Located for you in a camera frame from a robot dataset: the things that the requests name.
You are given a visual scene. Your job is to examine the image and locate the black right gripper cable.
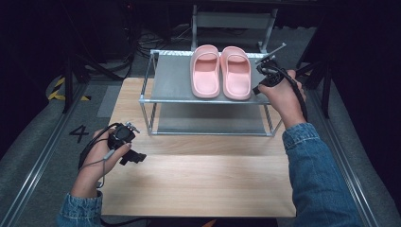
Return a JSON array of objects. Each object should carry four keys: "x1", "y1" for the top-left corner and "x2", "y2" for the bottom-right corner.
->
[{"x1": 270, "y1": 65, "x2": 309, "y2": 123}]

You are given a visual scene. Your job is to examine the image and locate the person's right hand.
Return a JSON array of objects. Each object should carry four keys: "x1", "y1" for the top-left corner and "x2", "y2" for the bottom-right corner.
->
[{"x1": 257, "y1": 69, "x2": 307, "y2": 131}]

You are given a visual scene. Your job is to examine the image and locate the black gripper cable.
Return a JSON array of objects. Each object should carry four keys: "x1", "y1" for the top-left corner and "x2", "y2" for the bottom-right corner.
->
[
  {"x1": 78, "y1": 121, "x2": 123, "y2": 172},
  {"x1": 270, "y1": 65, "x2": 309, "y2": 123}
]

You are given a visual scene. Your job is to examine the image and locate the grey left gripper cable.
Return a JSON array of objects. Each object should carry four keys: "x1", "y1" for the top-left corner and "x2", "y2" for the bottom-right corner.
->
[{"x1": 79, "y1": 148, "x2": 116, "y2": 190}]

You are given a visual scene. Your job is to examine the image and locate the black tripod stand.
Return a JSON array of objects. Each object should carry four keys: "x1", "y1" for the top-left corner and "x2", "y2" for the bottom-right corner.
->
[
  {"x1": 61, "y1": 56, "x2": 125, "y2": 114},
  {"x1": 283, "y1": 18, "x2": 336, "y2": 120}
]

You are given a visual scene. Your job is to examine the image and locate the grey metal stand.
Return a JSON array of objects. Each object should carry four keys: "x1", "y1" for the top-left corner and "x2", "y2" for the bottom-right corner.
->
[{"x1": 190, "y1": 4, "x2": 279, "y2": 54}]

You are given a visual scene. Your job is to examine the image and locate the thin black cable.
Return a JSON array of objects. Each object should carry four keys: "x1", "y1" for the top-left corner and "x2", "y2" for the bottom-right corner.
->
[{"x1": 99, "y1": 217, "x2": 149, "y2": 227}]

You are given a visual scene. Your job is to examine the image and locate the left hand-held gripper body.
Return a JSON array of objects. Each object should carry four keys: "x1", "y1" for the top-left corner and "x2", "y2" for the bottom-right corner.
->
[{"x1": 107, "y1": 120, "x2": 142, "y2": 151}]

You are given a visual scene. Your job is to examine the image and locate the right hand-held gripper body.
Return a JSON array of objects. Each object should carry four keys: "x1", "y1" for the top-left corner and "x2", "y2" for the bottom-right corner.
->
[{"x1": 253, "y1": 42, "x2": 289, "y2": 90}]

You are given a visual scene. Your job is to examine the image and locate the person's left hand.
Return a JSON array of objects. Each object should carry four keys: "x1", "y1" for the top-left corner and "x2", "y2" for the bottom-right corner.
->
[{"x1": 70, "y1": 127, "x2": 132, "y2": 200}]

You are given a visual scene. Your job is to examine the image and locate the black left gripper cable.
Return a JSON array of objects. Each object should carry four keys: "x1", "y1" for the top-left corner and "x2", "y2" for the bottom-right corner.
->
[{"x1": 78, "y1": 121, "x2": 123, "y2": 172}]

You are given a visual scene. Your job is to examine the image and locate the pink slipper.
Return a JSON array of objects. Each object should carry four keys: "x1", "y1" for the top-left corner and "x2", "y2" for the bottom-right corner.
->
[
  {"x1": 219, "y1": 45, "x2": 253, "y2": 101},
  {"x1": 189, "y1": 44, "x2": 221, "y2": 99}
]

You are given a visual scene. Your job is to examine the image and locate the grey metal shoe rack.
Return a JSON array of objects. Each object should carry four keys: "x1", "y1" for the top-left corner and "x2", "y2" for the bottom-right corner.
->
[{"x1": 138, "y1": 49, "x2": 295, "y2": 137}]

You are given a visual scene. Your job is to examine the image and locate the bundle of floor cables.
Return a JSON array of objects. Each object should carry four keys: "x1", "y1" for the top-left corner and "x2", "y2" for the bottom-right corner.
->
[{"x1": 134, "y1": 26, "x2": 194, "y2": 59}]

